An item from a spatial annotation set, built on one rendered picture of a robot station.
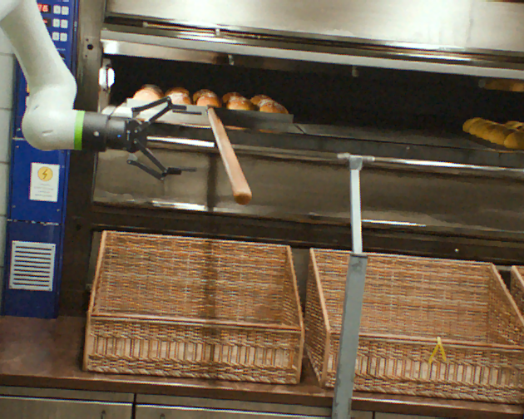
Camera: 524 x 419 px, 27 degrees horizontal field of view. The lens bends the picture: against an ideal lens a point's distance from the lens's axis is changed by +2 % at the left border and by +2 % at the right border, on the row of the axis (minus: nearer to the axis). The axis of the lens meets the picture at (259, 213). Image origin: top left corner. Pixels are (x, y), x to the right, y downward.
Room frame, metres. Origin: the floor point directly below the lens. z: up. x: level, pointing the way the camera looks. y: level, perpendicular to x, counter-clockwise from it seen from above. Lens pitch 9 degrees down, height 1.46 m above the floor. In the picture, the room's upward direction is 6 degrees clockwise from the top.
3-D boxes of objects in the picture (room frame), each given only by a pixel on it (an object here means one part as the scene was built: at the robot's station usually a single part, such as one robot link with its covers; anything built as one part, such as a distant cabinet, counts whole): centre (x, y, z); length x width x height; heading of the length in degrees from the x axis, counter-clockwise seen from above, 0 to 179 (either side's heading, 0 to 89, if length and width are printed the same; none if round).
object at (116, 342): (2.90, 0.15, 0.72); 0.56 x 0.49 x 0.28; 96
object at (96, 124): (2.58, 0.40, 1.19); 0.12 x 0.06 x 0.09; 5
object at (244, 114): (3.78, 0.21, 1.20); 0.55 x 0.36 x 0.03; 95
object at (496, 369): (2.95, -0.45, 0.72); 0.56 x 0.49 x 0.28; 95
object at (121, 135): (2.58, 0.33, 1.19); 0.09 x 0.07 x 0.08; 95
